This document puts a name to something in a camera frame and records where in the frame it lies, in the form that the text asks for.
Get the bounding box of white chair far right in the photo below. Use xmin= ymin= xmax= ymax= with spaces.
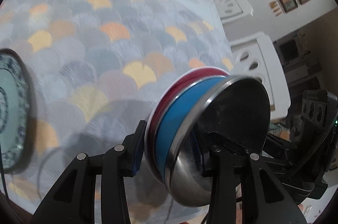
xmin=213 ymin=0 xmax=254 ymax=25

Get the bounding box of blue steel bowl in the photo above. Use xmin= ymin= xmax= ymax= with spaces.
xmin=154 ymin=75 xmax=270 ymax=207

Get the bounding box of white chair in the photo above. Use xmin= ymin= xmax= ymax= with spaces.
xmin=230 ymin=32 xmax=291 ymax=120
xmin=213 ymin=0 xmax=254 ymax=25

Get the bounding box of white chair near right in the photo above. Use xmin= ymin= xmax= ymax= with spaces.
xmin=230 ymin=32 xmax=291 ymax=120

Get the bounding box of red steel bowl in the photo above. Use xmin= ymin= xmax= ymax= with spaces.
xmin=144 ymin=66 xmax=230 ymax=184

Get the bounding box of black cable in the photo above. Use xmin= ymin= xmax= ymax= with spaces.
xmin=0 ymin=144 xmax=9 ymax=201

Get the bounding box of blue floral ceramic plate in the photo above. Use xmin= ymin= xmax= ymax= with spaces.
xmin=1 ymin=48 xmax=34 ymax=174

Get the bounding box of fan-pattern table mat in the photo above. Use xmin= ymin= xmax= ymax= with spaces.
xmin=1 ymin=0 xmax=233 ymax=213

